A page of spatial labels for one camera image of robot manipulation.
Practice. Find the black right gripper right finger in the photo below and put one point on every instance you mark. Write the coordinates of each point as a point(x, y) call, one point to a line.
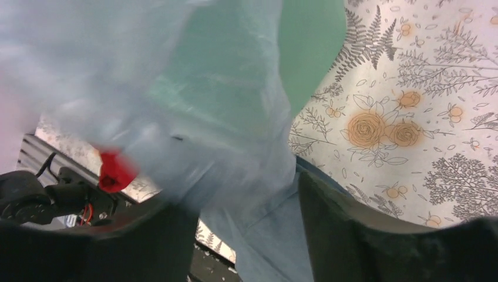
point(349, 241)

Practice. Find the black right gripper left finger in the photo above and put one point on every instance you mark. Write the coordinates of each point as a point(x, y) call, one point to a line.
point(151, 241)

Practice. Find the light blue plastic trash bag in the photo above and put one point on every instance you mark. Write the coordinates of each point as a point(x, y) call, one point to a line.
point(91, 66)

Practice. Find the green plastic trash bin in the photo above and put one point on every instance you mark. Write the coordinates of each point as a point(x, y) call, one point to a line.
point(307, 50)

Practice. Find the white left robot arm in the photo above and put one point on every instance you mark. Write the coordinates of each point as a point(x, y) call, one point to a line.
point(40, 197)

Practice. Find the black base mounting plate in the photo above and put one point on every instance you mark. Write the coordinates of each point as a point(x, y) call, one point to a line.
point(209, 266)

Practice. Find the grey-blue cloth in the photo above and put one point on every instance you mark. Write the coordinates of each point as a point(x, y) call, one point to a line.
point(268, 238)

